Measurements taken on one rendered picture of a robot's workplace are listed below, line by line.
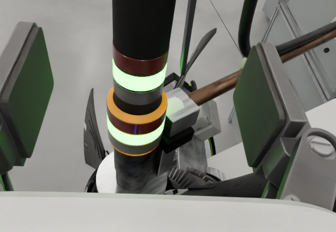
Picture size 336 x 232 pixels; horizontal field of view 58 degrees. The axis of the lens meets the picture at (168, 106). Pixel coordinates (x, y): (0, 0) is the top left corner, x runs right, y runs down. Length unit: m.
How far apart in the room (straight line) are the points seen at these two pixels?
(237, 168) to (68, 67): 2.07
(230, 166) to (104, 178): 0.48
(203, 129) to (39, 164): 1.44
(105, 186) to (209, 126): 0.50
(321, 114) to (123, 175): 0.50
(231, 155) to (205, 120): 0.11
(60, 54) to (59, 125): 0.77
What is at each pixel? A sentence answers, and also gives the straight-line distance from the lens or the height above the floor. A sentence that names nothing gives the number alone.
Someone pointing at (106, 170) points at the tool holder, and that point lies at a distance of 0.31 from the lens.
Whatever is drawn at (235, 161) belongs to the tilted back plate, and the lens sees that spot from 0.74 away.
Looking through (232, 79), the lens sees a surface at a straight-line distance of 0.29.
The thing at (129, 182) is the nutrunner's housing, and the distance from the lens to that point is 0.29.
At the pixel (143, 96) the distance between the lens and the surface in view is 0.19.
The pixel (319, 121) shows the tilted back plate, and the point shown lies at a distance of 0.69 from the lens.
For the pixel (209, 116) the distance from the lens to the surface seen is 0.79.
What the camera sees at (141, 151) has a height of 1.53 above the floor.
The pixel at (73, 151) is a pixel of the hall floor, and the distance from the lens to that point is 2.08.
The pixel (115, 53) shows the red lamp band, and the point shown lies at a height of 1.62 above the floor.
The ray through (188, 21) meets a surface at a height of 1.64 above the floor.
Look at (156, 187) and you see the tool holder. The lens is 0.31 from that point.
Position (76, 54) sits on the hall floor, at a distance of 2.73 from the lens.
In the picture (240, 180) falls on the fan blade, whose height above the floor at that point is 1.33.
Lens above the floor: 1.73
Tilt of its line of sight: 48 degrees down
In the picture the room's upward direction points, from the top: 10 degrees clockwise
